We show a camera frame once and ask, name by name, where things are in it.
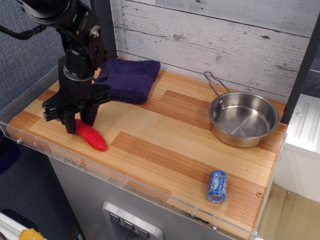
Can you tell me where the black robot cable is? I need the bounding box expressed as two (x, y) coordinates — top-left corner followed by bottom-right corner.
(0, 24), (48, 41)

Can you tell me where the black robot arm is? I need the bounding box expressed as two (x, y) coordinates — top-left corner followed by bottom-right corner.
(18, 0), (111, 134)

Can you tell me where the blue gum bottle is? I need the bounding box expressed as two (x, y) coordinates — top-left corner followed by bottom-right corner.
(207, 170), (228, 204)

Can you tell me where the silver toy fridge cabinet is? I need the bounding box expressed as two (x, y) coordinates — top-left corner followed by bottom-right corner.
(49, 157), (253, 240)

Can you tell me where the silver dispenser button panel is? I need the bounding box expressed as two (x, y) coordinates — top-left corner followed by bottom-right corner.
(102, 201), (164, 240)

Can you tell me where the silver steel pot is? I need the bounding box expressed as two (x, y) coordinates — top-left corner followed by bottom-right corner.
(203, 71), (279, 148)

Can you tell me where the clear acrylic table guard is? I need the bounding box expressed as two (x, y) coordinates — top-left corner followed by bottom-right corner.
(8, 70), (287, 236)

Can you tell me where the dark grey vertical post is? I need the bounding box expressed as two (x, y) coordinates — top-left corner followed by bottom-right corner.
(90, 0), (118, 59)

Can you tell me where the white appliance at right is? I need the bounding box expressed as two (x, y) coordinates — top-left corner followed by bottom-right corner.
(273, 94), (320, 202)

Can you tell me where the yellow object bottom left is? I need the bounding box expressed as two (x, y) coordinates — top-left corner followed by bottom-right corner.
(18, 228), (45, 240)

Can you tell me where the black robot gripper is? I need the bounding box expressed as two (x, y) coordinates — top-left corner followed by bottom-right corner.
(42, 75), (111, 134)

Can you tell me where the folded purple towel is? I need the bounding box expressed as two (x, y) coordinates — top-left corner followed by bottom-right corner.
(97, 59), (161, 105)

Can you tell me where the red handled metal spoon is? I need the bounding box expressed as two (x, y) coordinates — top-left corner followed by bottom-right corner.
(75, 119), (107, 152)

